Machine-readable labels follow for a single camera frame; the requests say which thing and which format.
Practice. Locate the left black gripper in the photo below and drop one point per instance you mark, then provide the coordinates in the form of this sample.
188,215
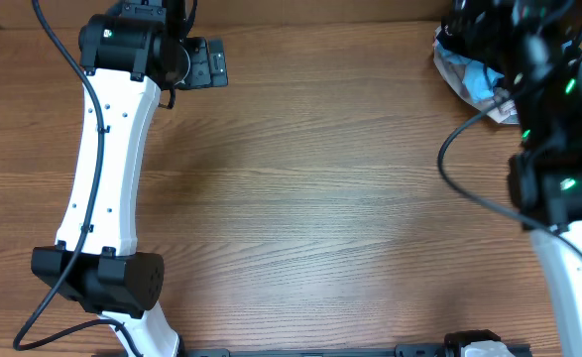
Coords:
216,62

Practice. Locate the black shorts garment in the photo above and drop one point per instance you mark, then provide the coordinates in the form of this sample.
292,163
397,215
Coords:
478,30

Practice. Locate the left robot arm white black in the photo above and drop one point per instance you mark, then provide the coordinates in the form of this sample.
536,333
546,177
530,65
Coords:
129,56

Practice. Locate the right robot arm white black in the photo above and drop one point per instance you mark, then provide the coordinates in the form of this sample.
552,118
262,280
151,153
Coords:
545,179

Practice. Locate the light blue printed shirt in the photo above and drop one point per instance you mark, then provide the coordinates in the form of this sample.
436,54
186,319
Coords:
477,79

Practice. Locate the beige folded garment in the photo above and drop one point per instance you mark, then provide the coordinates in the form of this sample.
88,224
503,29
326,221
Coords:
451,78

